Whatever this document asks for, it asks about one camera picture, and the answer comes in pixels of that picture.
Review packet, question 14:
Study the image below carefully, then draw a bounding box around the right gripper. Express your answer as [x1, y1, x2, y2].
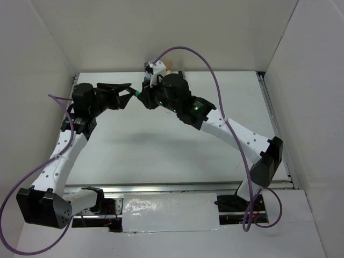
[137, 75, 180, 113]

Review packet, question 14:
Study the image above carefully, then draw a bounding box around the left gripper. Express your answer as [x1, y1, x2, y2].
[90, 82, 134, 117]

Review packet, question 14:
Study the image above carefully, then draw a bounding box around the green black highlighter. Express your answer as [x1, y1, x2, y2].
[126, 87, 140, 97]

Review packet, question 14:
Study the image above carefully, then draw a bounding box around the blue tape roll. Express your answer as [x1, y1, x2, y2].
[145, 70, 153, 81]

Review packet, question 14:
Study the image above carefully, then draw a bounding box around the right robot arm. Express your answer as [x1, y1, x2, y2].
[134, 74, 283, 211]

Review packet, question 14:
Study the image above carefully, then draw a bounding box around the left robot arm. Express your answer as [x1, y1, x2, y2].
[16, 83, 133, 229]

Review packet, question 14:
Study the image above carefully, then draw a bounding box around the tan compartment box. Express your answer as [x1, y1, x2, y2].
[163, 61, 172, 75]

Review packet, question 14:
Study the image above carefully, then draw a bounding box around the clear plastic organizer tray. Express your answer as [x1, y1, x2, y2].
[144, 61, 185, 81]

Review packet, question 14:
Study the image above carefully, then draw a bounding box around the white cover panel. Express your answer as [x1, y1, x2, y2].
[122, 193, 220, 233]

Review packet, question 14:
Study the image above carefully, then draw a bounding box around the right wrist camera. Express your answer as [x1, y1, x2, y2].
[145, 60, 166, 88]

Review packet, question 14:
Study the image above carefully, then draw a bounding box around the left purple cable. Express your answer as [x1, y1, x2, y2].
[0, 94, 78, 255]

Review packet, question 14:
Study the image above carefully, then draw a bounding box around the purple cable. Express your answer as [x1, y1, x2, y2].
[153, 46, 283, 233]
[0, 94, 78, 255]

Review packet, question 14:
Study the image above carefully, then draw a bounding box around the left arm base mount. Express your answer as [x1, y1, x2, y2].
[72, 187, 124, 233]

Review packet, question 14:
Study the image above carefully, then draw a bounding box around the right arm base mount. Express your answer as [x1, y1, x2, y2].
[214, 190, 269, 225]

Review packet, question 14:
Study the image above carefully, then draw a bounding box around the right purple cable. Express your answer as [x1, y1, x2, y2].
[153, 46, 283, 233]

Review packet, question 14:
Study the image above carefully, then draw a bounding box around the aluminium frame rail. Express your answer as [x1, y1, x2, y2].
[64, 71, 300, 196]

